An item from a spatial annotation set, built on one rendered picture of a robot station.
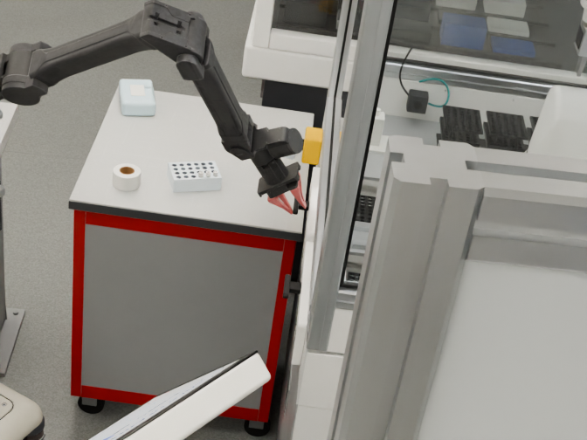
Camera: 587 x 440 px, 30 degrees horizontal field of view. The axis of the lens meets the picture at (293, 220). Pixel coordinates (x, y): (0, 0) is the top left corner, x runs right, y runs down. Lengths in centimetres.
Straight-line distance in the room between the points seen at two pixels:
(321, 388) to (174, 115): 123
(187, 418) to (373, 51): 64
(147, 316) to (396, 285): 245
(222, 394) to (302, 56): 178
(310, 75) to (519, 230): 278
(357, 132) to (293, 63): 146
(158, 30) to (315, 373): 71
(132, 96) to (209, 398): 165
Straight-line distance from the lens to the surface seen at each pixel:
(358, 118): 180
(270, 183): 244
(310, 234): 241
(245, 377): 164
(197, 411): 159
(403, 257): 50
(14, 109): 313
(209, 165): 285
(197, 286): 285
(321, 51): 323
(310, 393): 215
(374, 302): 51
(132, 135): 302
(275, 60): 325
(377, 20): 172
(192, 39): 203
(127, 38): 204
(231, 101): 222
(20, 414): 287
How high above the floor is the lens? 229
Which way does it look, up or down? 34 degrees down
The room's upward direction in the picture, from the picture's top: 9 degrees clockwise
